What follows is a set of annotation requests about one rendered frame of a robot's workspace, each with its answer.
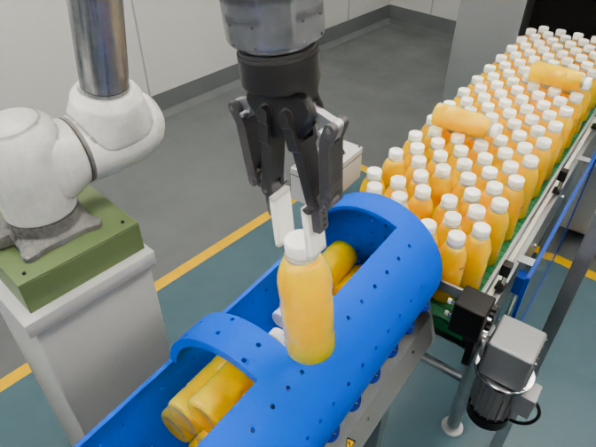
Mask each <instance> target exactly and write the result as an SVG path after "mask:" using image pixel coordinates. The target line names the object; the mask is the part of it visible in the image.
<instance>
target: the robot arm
mask: <svg viewBox="0 0 596 447"><path fill-rule="evenodd" d="M219 2H220V7H221V13H222V17H223V27H224V32H225V37H226V41H227V43H228V44H229V45H230V46H231V47H233V48H234V49H236V50H237V59H238V64H239V75H240V80H241V84H242V87H243V88H244V89H245V90H246V91H247V94H244V95H242V96H241V97H239V98H236V99H234V100H233V101H232V102H230V103H229V104H228V107H229V110H230V112H231V115H232V117H233V119H234V121H235V122H236V126H237V130H238V134H239V141H240V145H241V150H242V153H243V158H244V162H245V166H246V170H247V177H248V181H249V183H250V184H251V185H252V186H257V185H258V186H259V187H261V188H262V192H263V194H265V197H266V203H267V209H268V213H269V215H270V216H271V218H272V225H273V231H274V238H275V245H276V247H282V246H283V245H284V238H285V236H286V235H287V234H288V233H289V232H290V231H294V219H293V210H292V201H291V193H290V186H288V185H284V186H283V187H282V188H281V185H283V184H284V183H286V182H287V180H286V179H285V178H284V162H285V141H286V146H287V149H288V151H289V152H291V153H293V156H294V162H295V165H296V168H297V172H298V176H299V178H300V182H301V186H302V191H303V195H304V199H305V202H306V204H305V205H304V206H303V207H302V208H301V213H302V227H303V234H304V240H305V247H306V255H307V259H308V260H311V261H312V260H313V259H314V258H315V257H316V256H317V255H318V254H319V253H320V252H321V251H323V250H324V249H325V248H326V243H325V229H326V228H327V227H328V224H329V223H328V214H327V211H328V210H329V209H331V208H332V207H333V206H334V205H335V204H336V203H337V202H339V201H340V200H341V199H342V197H343V136H344V134H345V131H346V129H347V127H348V125H349V120H348V118H347V117H346V116H345V115H343V114H341V115H339V116H338V117H335V116H333V115H332V114H330V113H329V112H327V111H326V110H325V109H324V104H323V101H322V99H321V97H320V96H319V93H318V85H319V81H320V76H321V71H320V58H319V46H318V41H317V40H318V39H319V38H320V37H321V36H322V35H323V34H324V32H325V7H324V0H219ZM67 11H68V17H69V23H70V28H71V34H72V40H73V46H74V56H75V62H76V68H77V74H78V79H79V81H78V82H77V83H76V84H75V85H74V86H73V87H72V89H71V90H70V92H69V100H68V103H67V109H66V113H67V114H65V115H63V116H61V117H59V118H51V117H50V116H49V115H48V114H46V113H44V112H42V111H39V110H36V109H34V108H25V107H14V108H9V109H5V110H3V111H1V112H0V212H1V213H2V215H3V216H1V217H0V249H3V248H6V247H11V246H14V247H15V248H16V249H17V250H18V251H19V252H20V255H21V258H22V260H23V262H24V263H33V262H35V261H37V260H38V259H39V258H40V257H42V256H43V255H45V254H47V253H49V252H50V251H52V250H54V249H56V248H58V247H61V246H63V245H65V244H66V243H68V242H70V241H72V240H74V239H77V238H79V237H81V236H82V235H84V234H86V233H88V232H91V231H95V230H98V229H100V228H101V227H102V226H103V224H102V220H101V219H100V218H99V217H97V216H94V215H92V214H91V213H90V212H89V211H88V210H86V209H85V208H84V207H83V206H82V205H81V204H80V202H79V200H78V199H77V196H76V195H78V194H79V193H80V192H81V191H82V190H83V189H84V188H85V187H86V186H87V185H88V184H89V183H91V182H93V181H96V180H98V179H100V178H104V177H106V176H110V175H112V174H114V173H117V172H119V171H121V170H123V169H125V168H127V167H129V166H131V165H133V164H135V163H137V162H139V161H141V160H143V159H144V158H145V157H146V156H147V155H149V154H150V153H151V152H152V151H153V150H154V149H155V148H156V147H157V146H158V145H159V143H160V142H161V140H162V139H163V136H164V131H165V120H164V117H163V114H162V111H161V110H160V108H159V107H158V105H157V103H156V102H155V101H154V100H153V99H152V98H151V97H149V96H148V95H147V94H145V93H144V92H142V91H141V89H140V88H139V87H138V86H137V85H136V84H135V83H134V82H133V81H132V80H130V79H129V67H128V54H127V43H126V31H125V19H124V7H123V0H67ZM316 122H317V123H318V132H317V130H316V126H315V124H316ZM318 137H320V139H319V143H318V148H317V140H318ZM257 169H259V171H257ZM285 180H286V181H285Z"/></svg>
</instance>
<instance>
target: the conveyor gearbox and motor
mask: <svg viewBox="0 0 596 447"><path fill-rule="evenodd" d="M546 337H547V334H546V333H545V332H542V331H540V330H538V329H536V328H535V327H533V326H530V325H527V324H525V323H523V322H521V321H519V320H517V319H515V318H511V317H509V316H507V315H503V316H502V317H501V319H499V320H498V322H497V324H496V325H493V326H492V327H491V328H490V330H489V332H488V333H486V334H485V333H484V334H483V336H482V338H481V340H480V343H479V346H480V347H481V350H480V352H479V355H478V357H477V358H476V362H475V363H474V368H475V373H476V376H475V379H474V383H473V386H472V388H471V391H470V395H469V398H468V401H467V414H468V417H469V418H470V420H472V421H473V422H474V424H475V425H476V426H478V427H480V428H482V429H485V430H489V431H498V430H500V429H502V428H504V427H505V426H506V425H507V423H508V421H510V422H513V423H515V424H518V425H525V426H526V425H531V424H534V423H535V422H537V421H538V419H539V418H540V416H541V409H540V406H539V404H538V403H537V400H538V398H539V395H540V393H541V391H542V388H543V387H542V386H540V385H538V384H536V383H535V382H534V380H535V373H534V369H535V367H536V365H537V361H538V359H539V358H540V356H541V354H542V351H543V349H544V347H545V344H546V342H547V340H548V338H546ZM535 406H536V407H537V416H536V417H535V418H534V419H533V420H531V421H527V422H524V421H518V420H513V419H510V417H511V415H512V414H513V413H516V414H518V415H520V416H522V417H523V418H524V419H526V420H527V419H528V418H529V416H530V414H531V413H532V411H533V409H534V407H535Z"/></svg>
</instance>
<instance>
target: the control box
mask: <svg viewBox="0 0 596 447"><path fill-rule="evenodd" d="M343 149H344V151H345V153H344V154H343V191H345V190H346V189H347V188H348V187H349V186H350V185H352V184H353V183H354V182H355V181H356V180H357V179H358V178H360V170H361V160H362V151H363V147H362V146H359V145H355V144H352V143H350V142H347V141H344V140H343ZM291 198H292V199H294V200H297V201H300V202H301V203H303V204H306V202H305V199H304V195H303V191H302V186H301V182H300V178H299V176H298V172H297V168H296V165H295V164H294V165H293V167H291Z"/></svg>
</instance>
